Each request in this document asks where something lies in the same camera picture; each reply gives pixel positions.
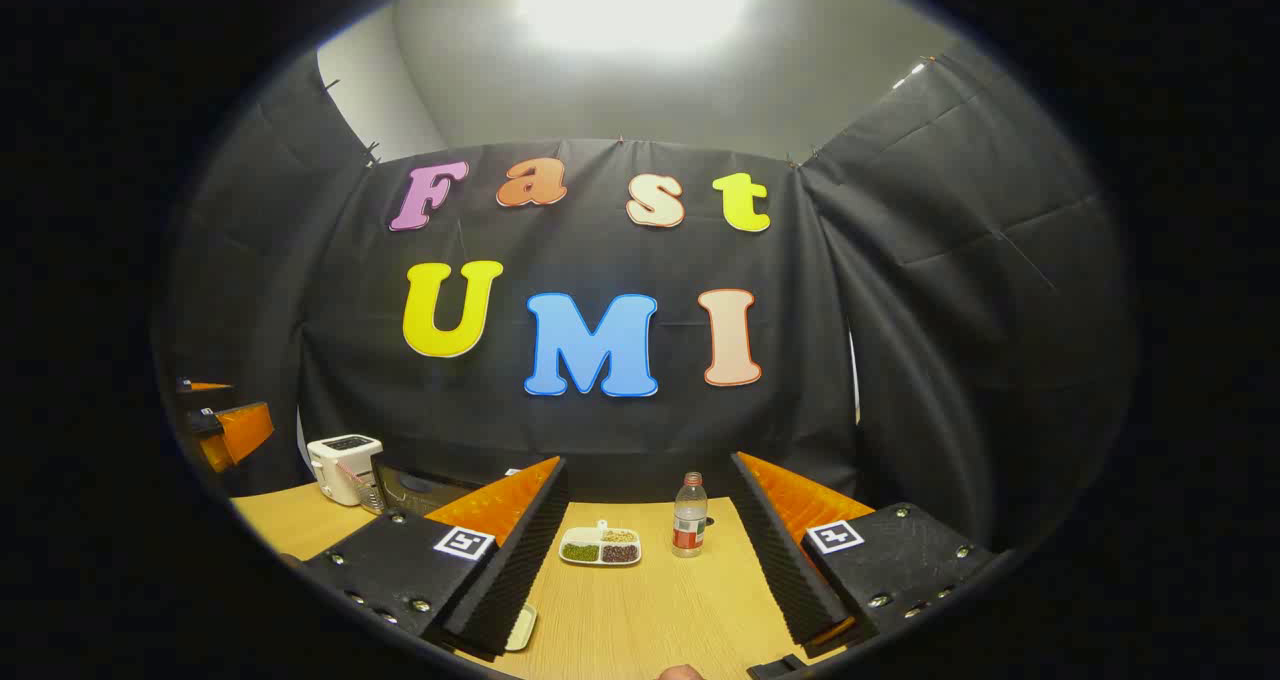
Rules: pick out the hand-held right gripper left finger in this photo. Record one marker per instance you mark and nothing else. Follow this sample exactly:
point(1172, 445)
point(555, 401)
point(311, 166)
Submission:
point(520, 560)

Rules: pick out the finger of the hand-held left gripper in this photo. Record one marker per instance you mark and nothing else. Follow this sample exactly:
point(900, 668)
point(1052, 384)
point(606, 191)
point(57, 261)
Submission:
point(245, 430)
point(205, 388)

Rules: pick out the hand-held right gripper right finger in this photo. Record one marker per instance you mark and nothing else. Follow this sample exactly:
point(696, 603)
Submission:
point(780, 560)

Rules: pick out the small cream plate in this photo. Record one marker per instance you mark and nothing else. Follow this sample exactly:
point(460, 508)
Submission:
point(522, 628)

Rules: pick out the black electric oven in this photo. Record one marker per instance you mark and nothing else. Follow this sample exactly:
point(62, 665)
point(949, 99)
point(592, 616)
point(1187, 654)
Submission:
point(430, 480)

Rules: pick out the white divided dish of beans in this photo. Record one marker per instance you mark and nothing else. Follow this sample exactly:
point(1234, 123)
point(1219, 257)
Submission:
point(600, 550)

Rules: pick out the clear red label water bottle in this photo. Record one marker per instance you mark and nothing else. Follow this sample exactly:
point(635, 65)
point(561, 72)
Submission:
point(690, 520)

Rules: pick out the white toaster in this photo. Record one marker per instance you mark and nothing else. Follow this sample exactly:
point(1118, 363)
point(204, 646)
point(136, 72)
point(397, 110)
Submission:
point(340, 465)

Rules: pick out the red striped straw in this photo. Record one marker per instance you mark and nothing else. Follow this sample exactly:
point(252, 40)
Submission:
point(352, 477)

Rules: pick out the black backdrop cloth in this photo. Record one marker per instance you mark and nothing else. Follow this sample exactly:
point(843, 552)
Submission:
point(600, 420)

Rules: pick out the bright ceiling light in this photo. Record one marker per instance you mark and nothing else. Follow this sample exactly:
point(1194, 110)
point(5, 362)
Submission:
point(630, 0)

